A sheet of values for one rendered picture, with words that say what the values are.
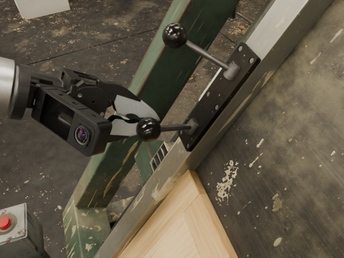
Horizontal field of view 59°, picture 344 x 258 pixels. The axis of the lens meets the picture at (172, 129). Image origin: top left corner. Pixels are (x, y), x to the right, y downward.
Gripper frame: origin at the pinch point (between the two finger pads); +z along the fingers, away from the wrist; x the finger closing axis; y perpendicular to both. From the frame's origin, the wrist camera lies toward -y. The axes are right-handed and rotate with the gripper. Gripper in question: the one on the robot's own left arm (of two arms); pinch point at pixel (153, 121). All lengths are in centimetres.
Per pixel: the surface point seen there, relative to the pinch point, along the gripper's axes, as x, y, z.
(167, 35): -13.1, 0.3, -2.6
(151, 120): -1.1, -3.0, -2.3
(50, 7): 0, 383, 44
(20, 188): 113, 154, 14
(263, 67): -13.7, -7.2, 10.2
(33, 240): 57, 39, -2
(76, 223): 48, 36, 8
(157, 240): 25.4, 1.2, 11.2
